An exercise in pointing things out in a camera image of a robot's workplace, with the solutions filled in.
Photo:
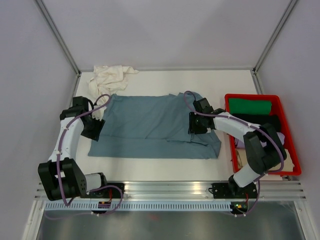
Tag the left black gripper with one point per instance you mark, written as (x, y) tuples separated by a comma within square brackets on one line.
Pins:
[(95, 135)]

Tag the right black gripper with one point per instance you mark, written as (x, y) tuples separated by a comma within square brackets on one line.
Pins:
[(192, 126)]

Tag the aluminium front rail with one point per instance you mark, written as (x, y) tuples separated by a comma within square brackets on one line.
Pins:
[(270, 190)]

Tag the rolled black t-shirt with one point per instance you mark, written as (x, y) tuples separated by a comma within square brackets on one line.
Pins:
[(261, 119)]

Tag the right aluminium frame post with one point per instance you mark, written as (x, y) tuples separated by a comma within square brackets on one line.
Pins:
[(275, 34)]

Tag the rolled green t-shirt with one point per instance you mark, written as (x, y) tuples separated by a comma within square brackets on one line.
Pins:
[(249, 107)]

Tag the rolled lavender t-shirt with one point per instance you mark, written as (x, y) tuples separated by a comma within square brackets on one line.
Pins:
[(240, 145)]

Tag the rolled beige t-shirt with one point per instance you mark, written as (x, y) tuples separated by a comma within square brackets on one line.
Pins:
[(242, 160)]

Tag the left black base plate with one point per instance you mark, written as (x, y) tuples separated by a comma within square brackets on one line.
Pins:
[(110, 191)]

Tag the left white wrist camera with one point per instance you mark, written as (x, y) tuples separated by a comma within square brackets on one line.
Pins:
[(98, 112)]

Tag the aluminium frame post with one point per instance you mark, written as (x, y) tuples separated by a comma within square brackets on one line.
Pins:
[(275, 34), (57, 35)]

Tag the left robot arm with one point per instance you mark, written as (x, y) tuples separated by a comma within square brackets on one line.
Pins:
[(61, 177)]

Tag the blue-grey t-shirt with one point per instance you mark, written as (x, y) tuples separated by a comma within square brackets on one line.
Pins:
[(152, 127)]

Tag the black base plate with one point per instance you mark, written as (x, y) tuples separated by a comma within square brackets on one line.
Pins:
[(110, 191), (223, 190)]

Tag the left aluminium frame post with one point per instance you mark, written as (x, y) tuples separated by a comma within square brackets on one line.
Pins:
[(57, 35)]

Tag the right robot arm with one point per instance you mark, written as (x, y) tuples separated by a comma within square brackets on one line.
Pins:
[(263, 147)]

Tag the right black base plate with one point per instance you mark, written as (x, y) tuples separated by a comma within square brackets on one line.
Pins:
[(223, 190)]

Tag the light blue cable duct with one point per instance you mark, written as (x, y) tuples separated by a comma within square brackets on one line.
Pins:
[(223, 206)]

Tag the cream white t-shirt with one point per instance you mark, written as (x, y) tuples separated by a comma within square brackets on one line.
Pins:
[(108, 80)]

